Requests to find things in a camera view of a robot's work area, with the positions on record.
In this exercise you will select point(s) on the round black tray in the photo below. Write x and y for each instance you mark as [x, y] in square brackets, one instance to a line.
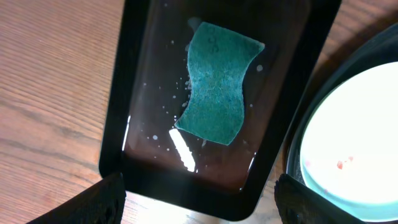
[381, 49]

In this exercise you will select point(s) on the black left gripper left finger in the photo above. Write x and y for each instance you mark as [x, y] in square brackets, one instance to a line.
[102, 203]

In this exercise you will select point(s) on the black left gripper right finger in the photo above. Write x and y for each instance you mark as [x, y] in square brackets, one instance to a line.
[296, 204]

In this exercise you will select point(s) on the green scrubbing sponge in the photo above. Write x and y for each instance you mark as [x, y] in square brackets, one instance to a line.
[217, 62]

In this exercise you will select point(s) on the black rectangular tray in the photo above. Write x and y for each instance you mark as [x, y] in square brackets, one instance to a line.
[151, 89]

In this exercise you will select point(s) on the light blue plate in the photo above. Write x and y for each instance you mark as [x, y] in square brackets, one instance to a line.
[348, 152]

